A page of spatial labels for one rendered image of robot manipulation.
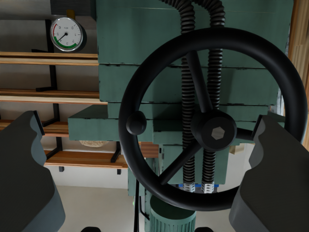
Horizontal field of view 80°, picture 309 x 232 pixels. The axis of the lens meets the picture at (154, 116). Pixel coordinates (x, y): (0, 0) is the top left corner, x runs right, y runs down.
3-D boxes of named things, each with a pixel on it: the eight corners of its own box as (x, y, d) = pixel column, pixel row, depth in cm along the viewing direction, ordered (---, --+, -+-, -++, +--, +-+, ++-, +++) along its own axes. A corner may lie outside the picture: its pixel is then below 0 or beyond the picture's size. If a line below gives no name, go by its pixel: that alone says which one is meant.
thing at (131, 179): (145, 167, 86) (145, 196, 89) (145, 159, 94) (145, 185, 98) (127, 167, 85) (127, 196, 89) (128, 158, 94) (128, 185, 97)
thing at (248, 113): (269, 106, 46) (266, 121, 47) (232, 96, 67) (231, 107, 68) (107, 102, 45) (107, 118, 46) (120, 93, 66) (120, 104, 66)
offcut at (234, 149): (221, 138, 52) (220, 148, 53) (236, 143, 48) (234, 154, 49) (231, 136, 54) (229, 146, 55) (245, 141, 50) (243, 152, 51)
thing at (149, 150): (207, 134, 55) (205, 158, 57) (206, 132, 56) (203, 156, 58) (140, 133, 55) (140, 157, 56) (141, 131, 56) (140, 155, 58)
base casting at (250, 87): (284, 68, 44) (278, 106, 46) (209, 72, 100) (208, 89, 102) (95, 63, 43) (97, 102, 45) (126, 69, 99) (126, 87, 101)
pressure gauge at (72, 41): (81, 5, 35) (83, 51, 36) (87, 12, 38) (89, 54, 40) (46, 4, 34) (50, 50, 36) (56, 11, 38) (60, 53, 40)
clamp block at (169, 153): (232, 146, 38) (227, 185, 40) (211, 127, 51) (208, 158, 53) (160, 144, 38) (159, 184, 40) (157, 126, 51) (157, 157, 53)
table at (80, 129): (344, 134, 38) (337, 161, 40) (259, 107, 68) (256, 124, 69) (44, 128, 36) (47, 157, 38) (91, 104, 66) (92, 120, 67)
